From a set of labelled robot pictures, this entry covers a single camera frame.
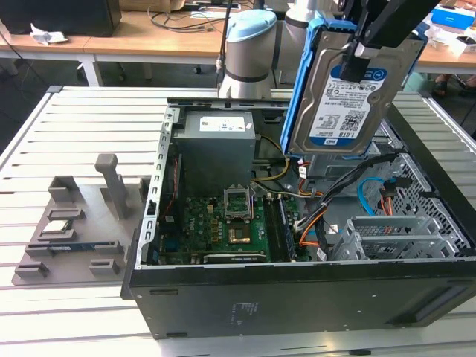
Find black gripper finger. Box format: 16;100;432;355
336;0;354;19
340;0;442;81

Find hard disk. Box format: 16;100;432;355
278;16;425;157

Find blue data wire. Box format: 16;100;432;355
357;177;410;216

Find grey metal disk bay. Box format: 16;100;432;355
327;214;469;261

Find blue cardboard box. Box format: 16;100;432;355
431;3;476;27

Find small white box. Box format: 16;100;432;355
451;35;476;55

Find grey metal drive cage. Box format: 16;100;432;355
297;122;405;179

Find grey power supply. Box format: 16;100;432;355
171;111;257;187

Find brown cardboard box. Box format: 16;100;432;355
118;0;187;12

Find metal locking lever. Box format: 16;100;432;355
249;182;258;224

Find metal socket cover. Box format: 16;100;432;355
222;184;254;224

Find installed RAM stick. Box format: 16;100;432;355
275;196;299;261

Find black RAM slot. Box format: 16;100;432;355
263;196;283;261

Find CPU socket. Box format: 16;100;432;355
226;219;254;246

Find green motherboard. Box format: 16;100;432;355
159;193;313;263

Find black graphics card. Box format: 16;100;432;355
202;251;267;263

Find large black box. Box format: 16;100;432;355
0;0;122;37

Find crumpled white paper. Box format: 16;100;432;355
29;22;68;46

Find black PC case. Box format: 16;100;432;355
120;97;476;341

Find grey parts rack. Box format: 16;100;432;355
13;152;149;287

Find blue RAM stick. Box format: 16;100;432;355
48;242;116;251

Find silver CPU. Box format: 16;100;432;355
41;219;72;235

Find thin black cable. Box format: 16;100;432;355
216;0;239;77

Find black cable bundle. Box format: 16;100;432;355
293;154;397;231

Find yellow wires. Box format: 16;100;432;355
254;135;291;183

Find orange wire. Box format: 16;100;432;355
298;217;321;248
379;184;396;216

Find black cables on desk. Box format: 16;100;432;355
147;7;226;35

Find wooden desk white frame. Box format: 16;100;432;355
0;10;122;89
82;9;476;89

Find thin red wire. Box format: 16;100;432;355
165;155;183;224

